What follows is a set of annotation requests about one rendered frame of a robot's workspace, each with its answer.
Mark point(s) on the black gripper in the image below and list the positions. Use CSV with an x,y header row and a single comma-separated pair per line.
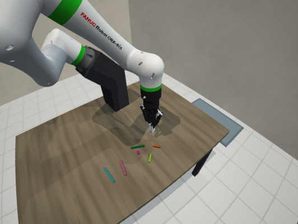
x,y
149,110

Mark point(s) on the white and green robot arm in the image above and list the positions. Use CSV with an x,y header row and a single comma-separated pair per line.
x,y
18,48

